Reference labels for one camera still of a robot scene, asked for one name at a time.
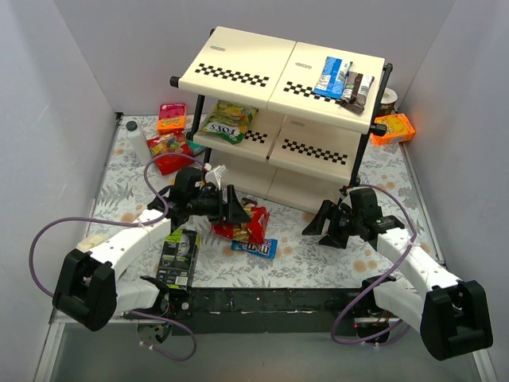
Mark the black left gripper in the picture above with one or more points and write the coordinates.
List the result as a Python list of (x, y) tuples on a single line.
[(221, 204)]

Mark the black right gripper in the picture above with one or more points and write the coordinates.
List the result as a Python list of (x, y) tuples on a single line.
[(336, 221)]

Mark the red gummy candy bag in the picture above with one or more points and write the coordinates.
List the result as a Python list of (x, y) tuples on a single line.
[(172, 150)]

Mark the green Fox's candy bag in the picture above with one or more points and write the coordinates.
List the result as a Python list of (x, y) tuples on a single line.
[(229, 121)]

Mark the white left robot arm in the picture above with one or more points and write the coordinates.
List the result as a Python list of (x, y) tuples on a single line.
[(88, 289)]

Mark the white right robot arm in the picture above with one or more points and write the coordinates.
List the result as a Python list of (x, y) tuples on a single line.
[(450, 314)]

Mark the pink orange candy box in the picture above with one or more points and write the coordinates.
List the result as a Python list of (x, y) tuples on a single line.
[(171, 117)]

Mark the orange candy box right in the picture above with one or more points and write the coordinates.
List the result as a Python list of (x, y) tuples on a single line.
[(399, 129)]

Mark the cream three-tier shelf rack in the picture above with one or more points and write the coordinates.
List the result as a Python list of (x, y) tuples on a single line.
[(301, 148)]

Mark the brown chocolate bar on shelf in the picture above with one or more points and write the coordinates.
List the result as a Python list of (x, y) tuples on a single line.
[(355, 92)]

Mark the paper cup behind shelf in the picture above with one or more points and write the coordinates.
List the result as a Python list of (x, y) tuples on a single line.
[(388, 102)]

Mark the blue snack bag on shelf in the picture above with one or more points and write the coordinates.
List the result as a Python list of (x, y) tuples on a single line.
[(333, 77)]

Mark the blue m&m bag lower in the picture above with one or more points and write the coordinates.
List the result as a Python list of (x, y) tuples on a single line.
[(266, 250)]

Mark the black green product box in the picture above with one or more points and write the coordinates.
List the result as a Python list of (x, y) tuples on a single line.
[(178, 259)]

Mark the teal tissue packet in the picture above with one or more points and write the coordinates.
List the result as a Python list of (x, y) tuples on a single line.
[(196, 148)]

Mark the white bottle black cap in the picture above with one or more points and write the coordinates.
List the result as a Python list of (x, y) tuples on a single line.
[(138, 141)]

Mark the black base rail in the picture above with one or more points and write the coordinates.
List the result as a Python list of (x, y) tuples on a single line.
[(267, 310)]

